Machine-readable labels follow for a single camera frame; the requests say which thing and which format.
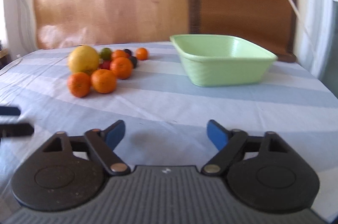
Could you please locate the green lime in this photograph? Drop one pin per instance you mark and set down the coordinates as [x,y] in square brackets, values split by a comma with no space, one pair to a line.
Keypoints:
[105,54]

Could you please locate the dark plum far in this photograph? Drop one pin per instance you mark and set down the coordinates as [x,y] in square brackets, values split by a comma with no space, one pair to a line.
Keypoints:
[128,52]

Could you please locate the brown woven mat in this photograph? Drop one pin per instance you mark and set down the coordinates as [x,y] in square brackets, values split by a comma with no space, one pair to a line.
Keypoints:
[270,24]

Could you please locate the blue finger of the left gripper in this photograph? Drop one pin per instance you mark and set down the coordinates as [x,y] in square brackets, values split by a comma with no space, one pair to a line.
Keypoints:
[9,111]

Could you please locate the red tomato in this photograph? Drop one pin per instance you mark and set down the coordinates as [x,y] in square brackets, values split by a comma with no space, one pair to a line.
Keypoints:
[105,65]

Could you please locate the large yellow citrus fruit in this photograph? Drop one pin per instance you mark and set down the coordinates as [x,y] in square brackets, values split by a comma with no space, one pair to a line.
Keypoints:
[83,59]

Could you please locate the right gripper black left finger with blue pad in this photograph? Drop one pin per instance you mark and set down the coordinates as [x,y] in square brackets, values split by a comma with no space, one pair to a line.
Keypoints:
[66,172]

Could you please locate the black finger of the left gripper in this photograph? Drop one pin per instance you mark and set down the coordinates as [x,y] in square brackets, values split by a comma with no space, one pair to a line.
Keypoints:
[15,130]

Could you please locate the orange mandarin back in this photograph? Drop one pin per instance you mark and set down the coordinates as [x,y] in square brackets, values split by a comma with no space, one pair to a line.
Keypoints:
[118,54]

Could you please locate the blue white striped tablecloth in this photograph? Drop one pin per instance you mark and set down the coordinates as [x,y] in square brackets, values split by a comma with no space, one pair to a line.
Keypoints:
[166,114]

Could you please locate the light green plastic basin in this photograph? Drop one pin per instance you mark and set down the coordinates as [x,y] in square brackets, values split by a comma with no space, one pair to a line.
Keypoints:
[221,60]

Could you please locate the dark purple plum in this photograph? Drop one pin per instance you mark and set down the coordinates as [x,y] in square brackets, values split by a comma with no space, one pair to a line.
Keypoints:
[134,61]

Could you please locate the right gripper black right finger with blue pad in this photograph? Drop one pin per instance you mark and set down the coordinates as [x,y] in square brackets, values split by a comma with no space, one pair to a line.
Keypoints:
[264,173]

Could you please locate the small orange mandarin far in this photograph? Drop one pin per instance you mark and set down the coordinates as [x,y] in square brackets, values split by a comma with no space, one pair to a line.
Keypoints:
[141,54]

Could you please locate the frosted glass door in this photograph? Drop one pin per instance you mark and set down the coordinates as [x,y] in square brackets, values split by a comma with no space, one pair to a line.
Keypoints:
[317,49]

